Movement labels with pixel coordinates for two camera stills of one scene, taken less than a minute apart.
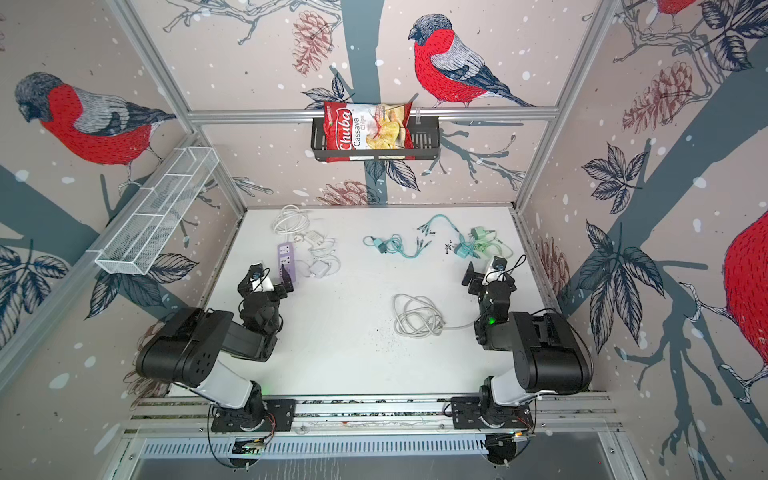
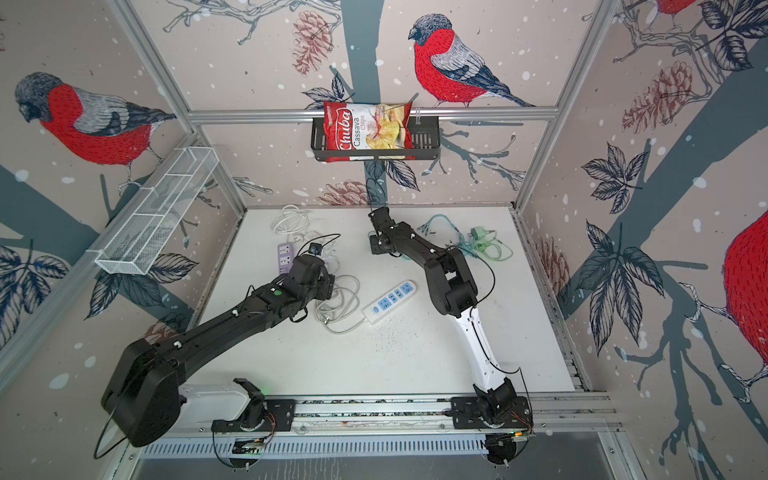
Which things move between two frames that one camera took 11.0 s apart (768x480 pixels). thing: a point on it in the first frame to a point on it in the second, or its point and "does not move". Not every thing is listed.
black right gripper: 476,282 to 373,246
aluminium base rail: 551,414 does not move
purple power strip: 285,256 does not move
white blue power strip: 419,316 to 373,310
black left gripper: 280,290 to 327,286
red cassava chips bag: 353,125 does not move
